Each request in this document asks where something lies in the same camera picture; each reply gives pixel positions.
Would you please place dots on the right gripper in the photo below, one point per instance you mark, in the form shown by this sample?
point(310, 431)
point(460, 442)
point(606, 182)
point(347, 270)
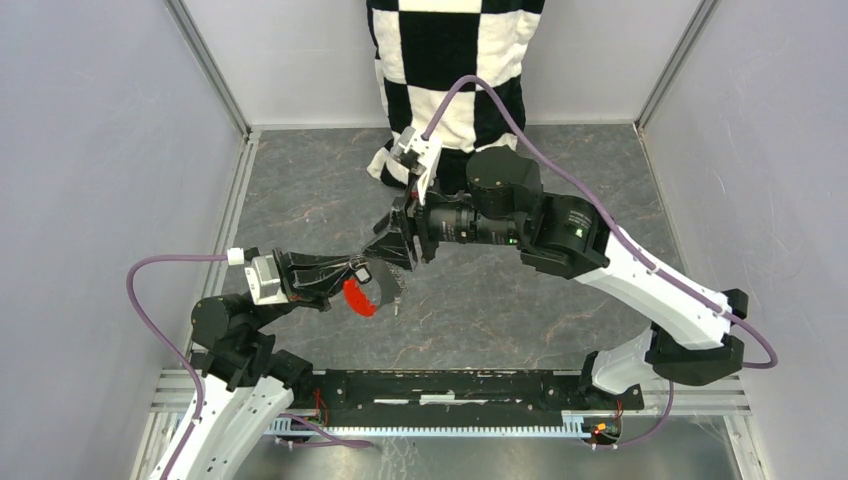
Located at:
point(393, 246)

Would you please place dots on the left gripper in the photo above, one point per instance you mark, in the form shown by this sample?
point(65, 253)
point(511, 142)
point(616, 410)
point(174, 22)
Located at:
point(299, 271)

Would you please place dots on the black key tag with keys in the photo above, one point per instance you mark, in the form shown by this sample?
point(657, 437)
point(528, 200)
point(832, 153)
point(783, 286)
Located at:
point(361, 271)

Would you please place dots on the red key tag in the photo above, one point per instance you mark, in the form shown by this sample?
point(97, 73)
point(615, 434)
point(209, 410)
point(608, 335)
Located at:
point(357, 299)

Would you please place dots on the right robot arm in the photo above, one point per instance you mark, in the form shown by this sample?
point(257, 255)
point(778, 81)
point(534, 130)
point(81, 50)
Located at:
point(688, 340)

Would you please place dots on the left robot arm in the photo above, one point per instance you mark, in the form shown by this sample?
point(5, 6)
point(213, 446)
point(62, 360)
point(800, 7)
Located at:
point(242, 383)

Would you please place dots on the black white checkered pillow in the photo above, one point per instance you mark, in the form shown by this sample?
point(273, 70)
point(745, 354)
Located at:
point(422, 48)

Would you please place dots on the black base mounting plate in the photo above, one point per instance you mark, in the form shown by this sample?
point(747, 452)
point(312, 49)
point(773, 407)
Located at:
point(433, 414)

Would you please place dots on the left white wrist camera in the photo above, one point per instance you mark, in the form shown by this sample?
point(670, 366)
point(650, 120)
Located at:
point(261, 273)

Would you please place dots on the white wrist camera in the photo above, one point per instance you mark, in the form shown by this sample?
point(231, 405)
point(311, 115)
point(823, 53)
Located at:
point(420, 158)
point(261, 273)

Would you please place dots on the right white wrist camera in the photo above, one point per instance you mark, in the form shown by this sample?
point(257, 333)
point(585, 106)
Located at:
point(420, 158)

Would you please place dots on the white slotted cable duct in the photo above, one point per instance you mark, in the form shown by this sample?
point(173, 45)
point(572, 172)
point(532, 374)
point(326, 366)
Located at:
point(568, 426)

